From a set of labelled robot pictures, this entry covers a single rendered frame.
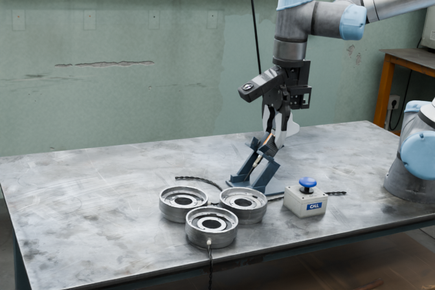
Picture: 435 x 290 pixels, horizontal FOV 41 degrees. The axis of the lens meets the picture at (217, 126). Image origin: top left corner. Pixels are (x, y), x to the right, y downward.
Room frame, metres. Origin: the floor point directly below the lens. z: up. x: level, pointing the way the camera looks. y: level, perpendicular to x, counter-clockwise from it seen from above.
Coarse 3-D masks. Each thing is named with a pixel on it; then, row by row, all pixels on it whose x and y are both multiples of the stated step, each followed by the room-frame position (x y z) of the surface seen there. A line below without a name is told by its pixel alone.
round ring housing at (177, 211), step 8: (168, 192) 1.15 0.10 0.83; (176, 192) 1.16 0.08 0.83; (184, 192) 1.16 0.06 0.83; (192, 192) 1.16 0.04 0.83; (200, 192) 1.15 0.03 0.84; (160, 200) 1.10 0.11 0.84; (176, 200) 1.13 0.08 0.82; (184, 200) 1.14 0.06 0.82; (192, 200) 1.13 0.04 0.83; (160, 208) 1.10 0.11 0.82; (168, 208) 1.07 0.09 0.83; (176, 208) 1.07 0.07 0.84; (184, 208) 1.07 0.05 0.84; (192, 208) 1.07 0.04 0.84; (168, 216) 1.08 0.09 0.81; (176, 216) 1.07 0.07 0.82; (184, 216) 1.07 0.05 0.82
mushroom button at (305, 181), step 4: (300, 180) 1.18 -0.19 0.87; (304, 180) 1.18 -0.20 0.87; (308, 180) 1.18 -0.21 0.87; (312, 180) 1.18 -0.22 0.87; (300, 184) 1.17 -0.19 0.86; (304, 184) 1.17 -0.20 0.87; (308, 184) 1.17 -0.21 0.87; (312, 184) 1.17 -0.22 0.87; (316, 184) 1.18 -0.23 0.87; (304, 188) 1.18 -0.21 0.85; (308, 188) 1.18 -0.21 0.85
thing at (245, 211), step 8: (224, 192) 1.16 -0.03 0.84; (232, 192) 1.18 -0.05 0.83; (240, 192) 1.18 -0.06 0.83; (248, 192) 1.18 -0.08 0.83; (256, 192) 1.17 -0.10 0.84; (224, 200) 1.14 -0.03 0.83; (232, 200) 1.14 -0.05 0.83; (240, 200) 1.15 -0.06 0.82; (248, 200) 1.15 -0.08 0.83; (264, 200) 1.15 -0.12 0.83; (224, 208) 1.10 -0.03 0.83; (232, 208) 1.09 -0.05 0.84; (240, 208) 1.08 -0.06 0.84; (248, 208) 1.08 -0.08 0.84; (256, 208) 1.09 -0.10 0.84; (264, 208) 1.11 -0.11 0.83; (240, 216) 1.08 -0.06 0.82; (248, 216) 1.08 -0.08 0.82; (256, 216) 1.09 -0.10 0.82; (240, 224) 1.09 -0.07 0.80; (248, 224) 1.09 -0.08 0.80
